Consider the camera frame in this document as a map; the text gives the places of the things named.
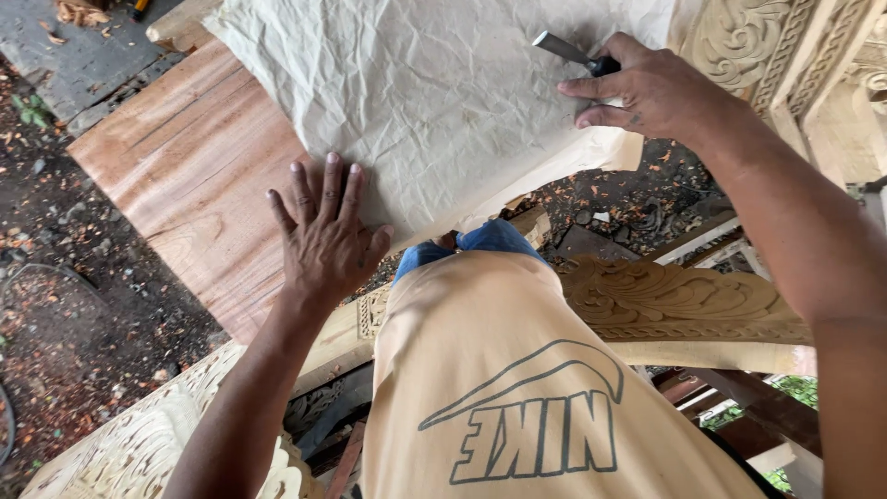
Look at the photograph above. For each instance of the person's left hand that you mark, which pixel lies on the person's left hand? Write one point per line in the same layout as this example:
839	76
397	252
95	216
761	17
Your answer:
326	256

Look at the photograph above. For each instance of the person's right hand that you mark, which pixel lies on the person's right hand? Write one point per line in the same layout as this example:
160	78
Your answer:
665	93

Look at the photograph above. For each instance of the beige paper sheet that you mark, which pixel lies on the beige paper sheet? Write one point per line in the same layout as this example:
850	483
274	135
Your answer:
429	104

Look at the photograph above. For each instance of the reddish brown wooden plank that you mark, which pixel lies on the reddish brown wooden plank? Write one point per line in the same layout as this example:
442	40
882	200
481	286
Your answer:
201	180

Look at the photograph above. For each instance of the white wooden bars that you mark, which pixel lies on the white wooden bars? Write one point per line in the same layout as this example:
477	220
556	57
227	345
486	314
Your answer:
700	244

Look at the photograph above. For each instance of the person's blue jeans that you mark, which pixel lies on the person's blue jeans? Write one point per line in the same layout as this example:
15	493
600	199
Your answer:
495	237

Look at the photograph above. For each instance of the small light wood block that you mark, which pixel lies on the small light wood block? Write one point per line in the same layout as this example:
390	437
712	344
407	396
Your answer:
532	225

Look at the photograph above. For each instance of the carved leaf wooden beam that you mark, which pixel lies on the carved leaf wooden beam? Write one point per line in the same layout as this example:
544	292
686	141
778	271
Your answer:
679	301

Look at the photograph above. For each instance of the person's beige printed t-shirt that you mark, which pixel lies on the person's beige printed t-shirt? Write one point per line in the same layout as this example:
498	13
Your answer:
506	374

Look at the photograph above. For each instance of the pale openwork carved wooden panel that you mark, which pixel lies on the pale openwork carved wooden panel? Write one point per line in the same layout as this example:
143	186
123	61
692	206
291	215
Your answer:
138	443

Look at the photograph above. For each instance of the plain light wooden beam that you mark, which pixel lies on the plain light wooden beam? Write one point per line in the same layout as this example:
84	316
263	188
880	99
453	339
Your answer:
177	26

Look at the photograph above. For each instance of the yellow and black tool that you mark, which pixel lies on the yellow and black tool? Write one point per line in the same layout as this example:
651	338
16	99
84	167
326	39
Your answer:
140	7

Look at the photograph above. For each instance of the small green plant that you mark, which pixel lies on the small green plant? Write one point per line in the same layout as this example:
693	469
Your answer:
31	111

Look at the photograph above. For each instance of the pile of wood shavings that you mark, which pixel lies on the pile of wood shavings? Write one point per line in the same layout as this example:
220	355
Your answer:
82	12

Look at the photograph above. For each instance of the large carved wooden frame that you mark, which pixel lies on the large carved wooden frame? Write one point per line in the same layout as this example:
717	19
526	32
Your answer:
783	55

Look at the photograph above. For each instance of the dark brown wooden frame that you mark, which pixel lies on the dark brown wooden frame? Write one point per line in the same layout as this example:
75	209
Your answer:
748	409

